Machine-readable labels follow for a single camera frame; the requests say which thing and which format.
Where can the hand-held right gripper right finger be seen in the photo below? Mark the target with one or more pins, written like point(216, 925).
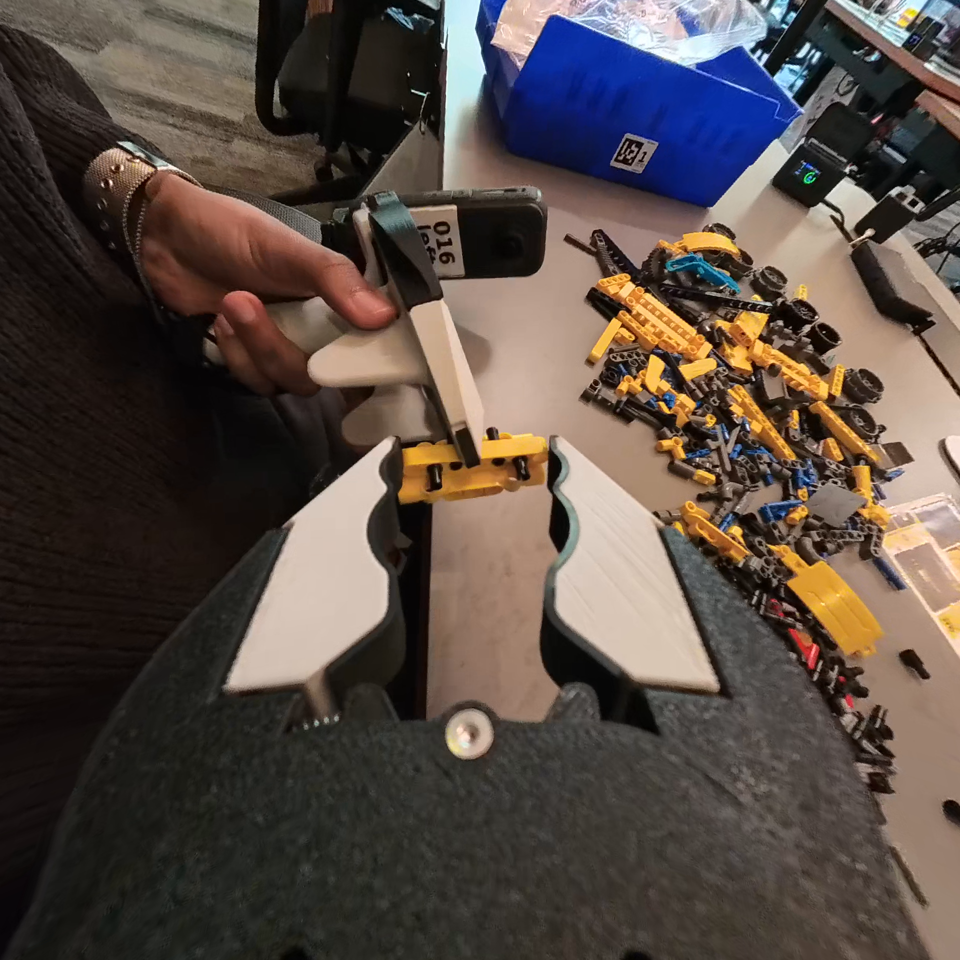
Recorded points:
point(630, 600)

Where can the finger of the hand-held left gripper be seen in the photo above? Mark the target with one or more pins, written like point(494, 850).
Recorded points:
point(446, 360)

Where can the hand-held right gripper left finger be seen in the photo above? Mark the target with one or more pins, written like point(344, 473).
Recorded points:
point(315, 592)

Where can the yellow beam with black pins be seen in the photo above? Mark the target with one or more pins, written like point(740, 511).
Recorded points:
point(525, 448)

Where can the yellow rectangular panel brick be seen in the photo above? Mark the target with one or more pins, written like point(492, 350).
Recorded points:
point(450, 489)

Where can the person's left forearm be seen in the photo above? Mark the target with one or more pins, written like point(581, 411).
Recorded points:
point(75, 150)

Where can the person's left hand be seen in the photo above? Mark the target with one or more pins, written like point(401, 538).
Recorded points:
point(225, 247)

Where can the blue plastic storage bin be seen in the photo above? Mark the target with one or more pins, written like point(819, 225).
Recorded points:
point(637, 97)

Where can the large yellow panel brick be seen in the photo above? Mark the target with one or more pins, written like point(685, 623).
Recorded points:
point(840, 607)

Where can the black office chair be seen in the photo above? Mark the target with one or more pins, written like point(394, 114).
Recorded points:
point(352, 75)

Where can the pile of black red pins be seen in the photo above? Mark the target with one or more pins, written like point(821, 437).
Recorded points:
point(840, 675)

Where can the pile of yellow blue bricks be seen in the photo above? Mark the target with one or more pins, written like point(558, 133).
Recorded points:
point(750, 375)

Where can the clear plastic bag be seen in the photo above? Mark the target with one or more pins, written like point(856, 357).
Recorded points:
point(675, 22)

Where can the black connector pin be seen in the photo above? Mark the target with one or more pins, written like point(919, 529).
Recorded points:
point(951, 810)
point(913, 664)

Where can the black power bank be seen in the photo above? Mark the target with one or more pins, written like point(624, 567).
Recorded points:
point(806, 176)

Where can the white book stand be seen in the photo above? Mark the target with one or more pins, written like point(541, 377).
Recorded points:
point(952, 454)

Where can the grey axle pin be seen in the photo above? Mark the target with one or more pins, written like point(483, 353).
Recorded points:
point(907, 874)

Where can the black charger plug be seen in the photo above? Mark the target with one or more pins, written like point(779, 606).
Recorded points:
point(889, 214)

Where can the black power adapter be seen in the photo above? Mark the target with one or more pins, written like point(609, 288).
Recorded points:
point(889, 281)

